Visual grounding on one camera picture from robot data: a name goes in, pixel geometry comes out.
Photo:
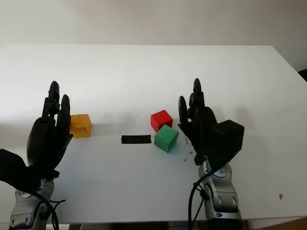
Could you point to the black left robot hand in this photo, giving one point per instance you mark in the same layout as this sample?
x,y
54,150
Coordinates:
x,y
45,143

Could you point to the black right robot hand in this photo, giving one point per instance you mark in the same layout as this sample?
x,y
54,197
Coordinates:
x,y
201,127

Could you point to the green wooden block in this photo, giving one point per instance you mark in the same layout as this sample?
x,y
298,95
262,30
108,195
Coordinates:
x,y
166,139

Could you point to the yellow wooden block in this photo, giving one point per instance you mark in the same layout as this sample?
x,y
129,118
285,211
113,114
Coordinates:
x,y
80,125

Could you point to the red wooden block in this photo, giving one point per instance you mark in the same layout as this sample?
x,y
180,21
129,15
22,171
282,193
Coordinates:
x,y
160,119

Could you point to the black tape strip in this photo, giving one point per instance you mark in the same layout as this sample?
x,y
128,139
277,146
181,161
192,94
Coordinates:
x,y
135,139

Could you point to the dark object beside table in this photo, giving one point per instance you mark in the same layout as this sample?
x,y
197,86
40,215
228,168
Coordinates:
x,y
303,75

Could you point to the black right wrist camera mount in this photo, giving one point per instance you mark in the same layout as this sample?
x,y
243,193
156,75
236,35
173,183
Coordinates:
x,y
227,141

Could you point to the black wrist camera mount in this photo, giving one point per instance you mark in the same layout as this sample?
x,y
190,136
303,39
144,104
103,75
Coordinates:
x,y
14,167
227,141

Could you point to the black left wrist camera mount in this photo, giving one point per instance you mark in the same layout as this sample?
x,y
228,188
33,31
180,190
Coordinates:
x,y
14,167

